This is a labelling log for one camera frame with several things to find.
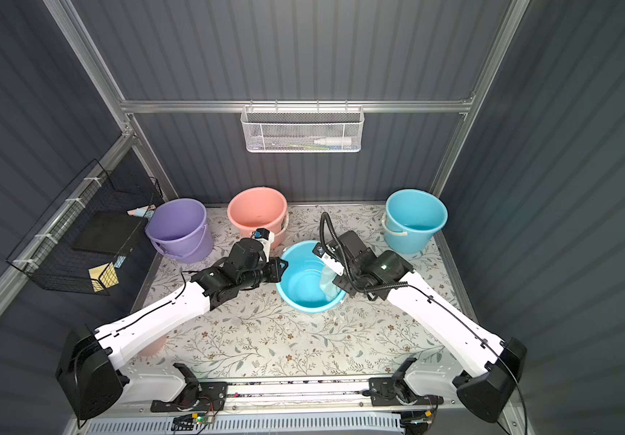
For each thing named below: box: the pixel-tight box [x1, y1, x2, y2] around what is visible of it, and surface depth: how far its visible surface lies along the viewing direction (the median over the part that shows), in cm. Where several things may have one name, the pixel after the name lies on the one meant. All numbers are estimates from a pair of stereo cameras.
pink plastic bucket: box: [227, 186, 289, 249], surface depth 102 cm
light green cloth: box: [318, 265, 342, 302], surface depth 79 cm
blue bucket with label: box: [275, 240, 346, 314], surface depth 82 cm
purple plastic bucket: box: [144, 198, 214, 264], surface depth 95 cm
